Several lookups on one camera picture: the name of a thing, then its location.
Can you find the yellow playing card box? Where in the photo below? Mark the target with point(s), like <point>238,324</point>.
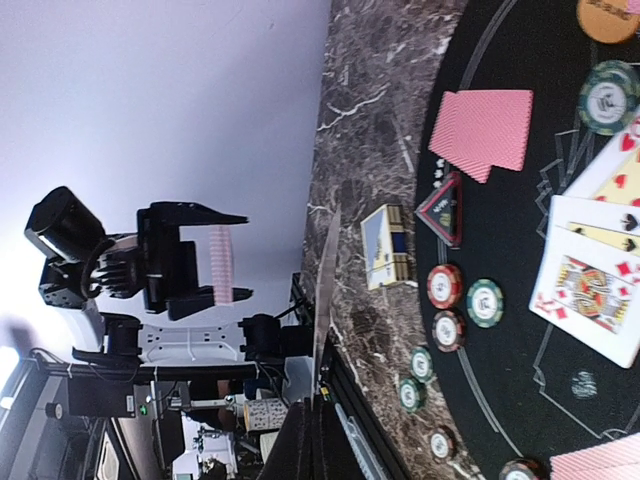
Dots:
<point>385,248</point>

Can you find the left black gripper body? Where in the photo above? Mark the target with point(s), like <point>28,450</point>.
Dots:
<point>169,266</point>

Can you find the red chip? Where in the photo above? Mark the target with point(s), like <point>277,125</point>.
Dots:
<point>444,286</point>

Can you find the red triangular all-in marker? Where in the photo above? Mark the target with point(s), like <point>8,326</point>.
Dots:
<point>441,211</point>

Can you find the green poker chip stack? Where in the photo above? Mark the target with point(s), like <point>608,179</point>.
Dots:
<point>412,395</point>

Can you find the single red-backed playing card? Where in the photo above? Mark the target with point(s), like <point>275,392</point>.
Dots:
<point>483,126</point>

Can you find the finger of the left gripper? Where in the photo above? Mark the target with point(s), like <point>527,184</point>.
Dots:
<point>186,305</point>
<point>191,214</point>

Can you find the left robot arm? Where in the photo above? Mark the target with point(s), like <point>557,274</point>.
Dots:
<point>94,279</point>

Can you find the orange black poker chip stack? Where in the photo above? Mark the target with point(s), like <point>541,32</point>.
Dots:
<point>442,443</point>

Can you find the white slotted cable duct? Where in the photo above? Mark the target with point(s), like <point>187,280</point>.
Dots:
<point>366,460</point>

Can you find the edge-on playing card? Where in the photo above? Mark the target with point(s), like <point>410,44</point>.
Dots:
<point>325,283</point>

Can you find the orange big blind button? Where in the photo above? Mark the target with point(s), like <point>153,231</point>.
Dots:
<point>607,21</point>

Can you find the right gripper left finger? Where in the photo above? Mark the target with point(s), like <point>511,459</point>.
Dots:
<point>290,457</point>

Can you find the red-backed playing card deck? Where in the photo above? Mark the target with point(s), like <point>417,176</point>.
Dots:
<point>222,264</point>

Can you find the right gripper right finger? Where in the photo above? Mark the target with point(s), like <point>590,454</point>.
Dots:
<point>332,454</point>

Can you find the round black poker mat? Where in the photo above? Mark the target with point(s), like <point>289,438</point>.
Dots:
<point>524,388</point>

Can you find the face-up king of diamonds card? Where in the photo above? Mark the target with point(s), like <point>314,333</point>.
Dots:
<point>590,290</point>

